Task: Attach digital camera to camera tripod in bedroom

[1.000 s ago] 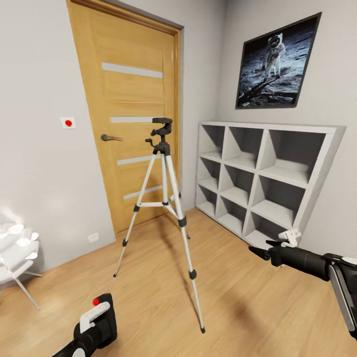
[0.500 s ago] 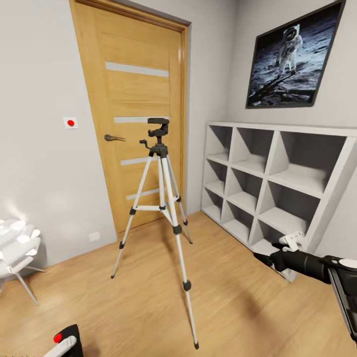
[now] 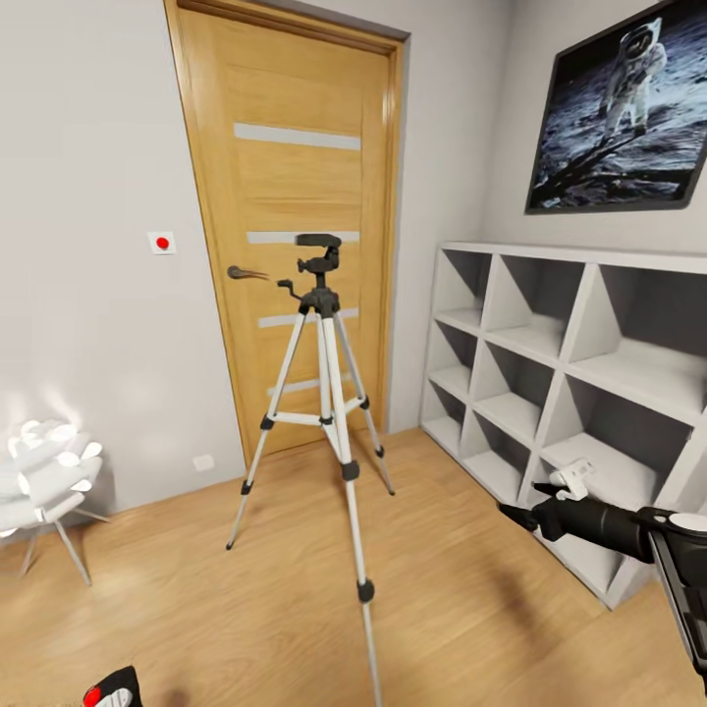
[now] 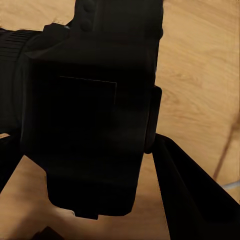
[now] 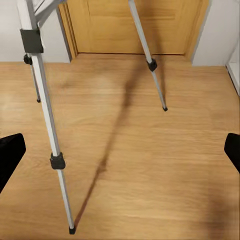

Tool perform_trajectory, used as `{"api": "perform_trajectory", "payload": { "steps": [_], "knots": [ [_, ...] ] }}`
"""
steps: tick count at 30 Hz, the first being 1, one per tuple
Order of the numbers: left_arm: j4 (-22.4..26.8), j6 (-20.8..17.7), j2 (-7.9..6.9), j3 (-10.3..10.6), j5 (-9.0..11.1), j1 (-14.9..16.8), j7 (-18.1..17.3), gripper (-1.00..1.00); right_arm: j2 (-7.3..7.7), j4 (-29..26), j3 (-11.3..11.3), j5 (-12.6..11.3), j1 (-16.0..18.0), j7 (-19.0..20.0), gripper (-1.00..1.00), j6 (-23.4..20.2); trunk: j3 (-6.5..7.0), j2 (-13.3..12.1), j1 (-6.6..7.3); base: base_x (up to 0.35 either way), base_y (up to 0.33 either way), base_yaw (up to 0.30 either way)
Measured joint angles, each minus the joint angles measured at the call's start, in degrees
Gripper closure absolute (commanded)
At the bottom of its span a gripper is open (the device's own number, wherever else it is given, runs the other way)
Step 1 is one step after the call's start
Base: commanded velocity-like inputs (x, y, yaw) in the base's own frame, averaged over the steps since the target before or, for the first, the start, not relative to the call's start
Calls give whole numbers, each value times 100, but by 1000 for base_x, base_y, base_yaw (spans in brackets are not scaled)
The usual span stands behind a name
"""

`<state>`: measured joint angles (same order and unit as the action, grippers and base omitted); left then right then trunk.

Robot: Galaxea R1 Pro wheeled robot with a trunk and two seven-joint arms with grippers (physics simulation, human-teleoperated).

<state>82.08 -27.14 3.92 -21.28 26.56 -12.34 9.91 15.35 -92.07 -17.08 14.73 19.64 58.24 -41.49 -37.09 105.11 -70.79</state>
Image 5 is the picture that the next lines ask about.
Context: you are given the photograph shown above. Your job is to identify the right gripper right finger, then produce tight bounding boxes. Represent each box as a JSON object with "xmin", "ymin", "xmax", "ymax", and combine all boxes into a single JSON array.
[{"xmin": 224, "ymin": 133, "xmax": 240, "ymax": 173}]

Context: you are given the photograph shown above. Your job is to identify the camera tripod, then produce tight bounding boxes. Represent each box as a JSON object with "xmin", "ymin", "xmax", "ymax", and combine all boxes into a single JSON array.
[{"xmin": 15, "ymin": 0, "xmax": 168, "ymax": 235}]

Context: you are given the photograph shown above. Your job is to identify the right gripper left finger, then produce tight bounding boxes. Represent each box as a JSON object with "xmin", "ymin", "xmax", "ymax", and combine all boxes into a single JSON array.
[{"xmin": 0, "ymin": 133, "xmax": 26, "ymax": 193}]

